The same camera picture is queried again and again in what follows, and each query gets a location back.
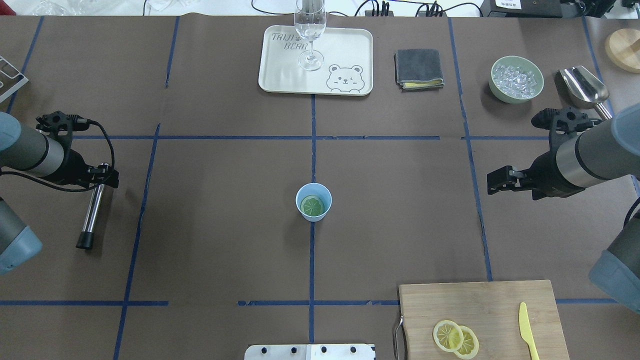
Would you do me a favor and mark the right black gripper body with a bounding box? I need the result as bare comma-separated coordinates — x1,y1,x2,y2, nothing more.
527,152,576,201

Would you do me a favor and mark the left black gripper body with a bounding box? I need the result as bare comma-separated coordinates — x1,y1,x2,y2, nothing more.
62,150,101,188

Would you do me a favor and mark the steel muddler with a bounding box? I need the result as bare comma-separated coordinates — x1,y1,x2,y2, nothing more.
75,184,106,250

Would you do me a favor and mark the lemon slice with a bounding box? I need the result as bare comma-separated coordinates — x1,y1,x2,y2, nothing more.
432,319,464,353
300,194,325,217

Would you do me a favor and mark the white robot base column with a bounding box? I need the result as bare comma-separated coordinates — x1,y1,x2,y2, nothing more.
244,343,377,360

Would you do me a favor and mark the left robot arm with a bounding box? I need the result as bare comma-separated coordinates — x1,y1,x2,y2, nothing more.
0,111,119,274

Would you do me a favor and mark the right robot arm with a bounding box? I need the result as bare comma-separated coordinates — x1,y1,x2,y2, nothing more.
487,104,640,313

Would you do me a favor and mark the wooden cup tree stand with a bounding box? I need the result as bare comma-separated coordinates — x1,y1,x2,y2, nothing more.
605,28,640,74

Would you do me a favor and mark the blue plastic cup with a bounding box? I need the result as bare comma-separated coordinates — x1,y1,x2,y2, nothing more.
295,182,333,223

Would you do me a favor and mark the metal ice scoop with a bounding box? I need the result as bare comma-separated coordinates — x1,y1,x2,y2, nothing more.
558,65,613,121

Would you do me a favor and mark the green bowl of ice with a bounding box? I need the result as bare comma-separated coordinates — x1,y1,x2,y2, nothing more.
488,55,545,104

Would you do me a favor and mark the wooden cutting board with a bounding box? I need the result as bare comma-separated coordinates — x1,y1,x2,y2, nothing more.
398,280,569,360

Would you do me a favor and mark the grey folded cloth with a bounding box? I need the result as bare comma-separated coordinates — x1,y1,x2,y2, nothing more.
394,48,445,91

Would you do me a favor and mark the yellow plastic knife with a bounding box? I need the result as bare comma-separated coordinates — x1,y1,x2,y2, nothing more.
518,301,540,360

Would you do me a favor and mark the cream bear tray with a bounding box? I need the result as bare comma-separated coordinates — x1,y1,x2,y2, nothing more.
258,25,374,96

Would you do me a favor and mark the power strip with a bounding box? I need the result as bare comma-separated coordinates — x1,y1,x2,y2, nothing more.
356,0,446,18

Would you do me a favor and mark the wine glass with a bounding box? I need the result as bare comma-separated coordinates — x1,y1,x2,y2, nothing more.
294,0,327,72

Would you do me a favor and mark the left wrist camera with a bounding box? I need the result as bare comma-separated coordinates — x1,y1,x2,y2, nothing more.
35,111,92,141

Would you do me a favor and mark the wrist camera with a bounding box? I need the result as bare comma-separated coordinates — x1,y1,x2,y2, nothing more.
531,106,602,152
35,111,92,141

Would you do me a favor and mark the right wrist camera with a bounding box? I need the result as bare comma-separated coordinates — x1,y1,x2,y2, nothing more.
531,106,602,152

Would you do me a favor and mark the white wire cup rack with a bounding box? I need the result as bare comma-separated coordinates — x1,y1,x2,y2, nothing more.
0,55,29,103

